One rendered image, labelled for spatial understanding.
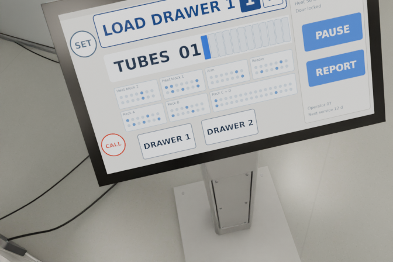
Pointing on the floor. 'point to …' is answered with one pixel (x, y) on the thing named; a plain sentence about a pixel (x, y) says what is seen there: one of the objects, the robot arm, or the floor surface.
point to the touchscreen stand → (234, 214)
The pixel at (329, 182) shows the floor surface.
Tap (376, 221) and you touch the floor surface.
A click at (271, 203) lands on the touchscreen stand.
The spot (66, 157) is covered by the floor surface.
